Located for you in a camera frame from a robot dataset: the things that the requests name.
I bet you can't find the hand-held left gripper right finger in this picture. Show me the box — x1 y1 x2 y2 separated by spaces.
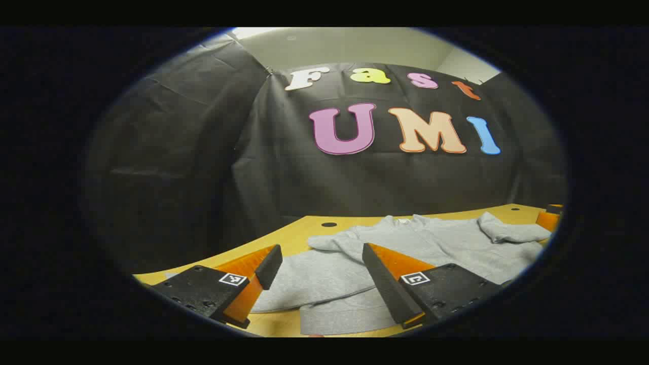
362 243 503 329

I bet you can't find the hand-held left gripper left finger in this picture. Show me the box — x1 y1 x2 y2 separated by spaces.
147 244 283 329

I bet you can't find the grey sweatshirt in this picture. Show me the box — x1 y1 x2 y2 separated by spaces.
251 211 552 336

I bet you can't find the black backdrop cloth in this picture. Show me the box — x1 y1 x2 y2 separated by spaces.
84 33 567 274

